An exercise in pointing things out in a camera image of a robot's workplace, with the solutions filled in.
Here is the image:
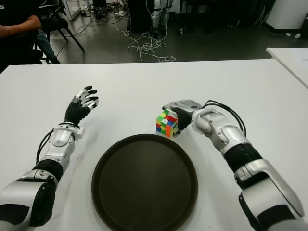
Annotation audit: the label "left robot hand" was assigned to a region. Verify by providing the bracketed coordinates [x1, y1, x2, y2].
[64, 85, 100, 127]

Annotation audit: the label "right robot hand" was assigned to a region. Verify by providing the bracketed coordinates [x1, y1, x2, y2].
[161, 99, 203, 139]

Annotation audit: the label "multicoloured Rubik's cube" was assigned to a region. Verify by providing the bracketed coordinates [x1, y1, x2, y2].
[155, 108, 180, 138]

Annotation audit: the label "dark brown round plate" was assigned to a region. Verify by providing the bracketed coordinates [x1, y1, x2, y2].
[90, 133, 199, 231]

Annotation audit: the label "seated person in black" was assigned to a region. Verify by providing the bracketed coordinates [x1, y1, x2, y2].
[0, 0, 61, 73]

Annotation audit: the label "black chair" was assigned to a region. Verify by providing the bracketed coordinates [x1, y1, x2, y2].
[39, 0, 85, 52]

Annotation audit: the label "white display cabinet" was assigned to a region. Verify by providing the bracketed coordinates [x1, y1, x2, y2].
[61, 0, 81, 21]

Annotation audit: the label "white humanoid robot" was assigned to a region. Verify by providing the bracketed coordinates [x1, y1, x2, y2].
[151, 0, 173, 38]

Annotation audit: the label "black cabinet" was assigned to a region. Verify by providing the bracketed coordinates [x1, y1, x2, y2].
[128, 0, 154, 34]

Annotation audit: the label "white side table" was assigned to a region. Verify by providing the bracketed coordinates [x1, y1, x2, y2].
[266, 47, 308, 89]

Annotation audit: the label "right arm black cables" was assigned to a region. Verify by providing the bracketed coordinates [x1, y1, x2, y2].
[203, 100, 247, 139]

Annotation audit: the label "arm black cables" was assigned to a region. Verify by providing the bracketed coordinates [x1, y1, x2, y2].
[35, 128, 55, 166]
[203, 100, 247, 139]

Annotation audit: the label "left arm black cables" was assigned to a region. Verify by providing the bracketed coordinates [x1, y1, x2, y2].
[35, 128, 55, 166]

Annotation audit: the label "white floor cable tangle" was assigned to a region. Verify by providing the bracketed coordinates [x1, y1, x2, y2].
[115, 25, 178, 64]

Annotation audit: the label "grey floor cables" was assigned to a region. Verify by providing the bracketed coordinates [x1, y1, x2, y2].
[77, 4, 130, 37]

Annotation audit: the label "white wall cabinet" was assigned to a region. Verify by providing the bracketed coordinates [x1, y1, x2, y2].
[264, 0, 308, 32]

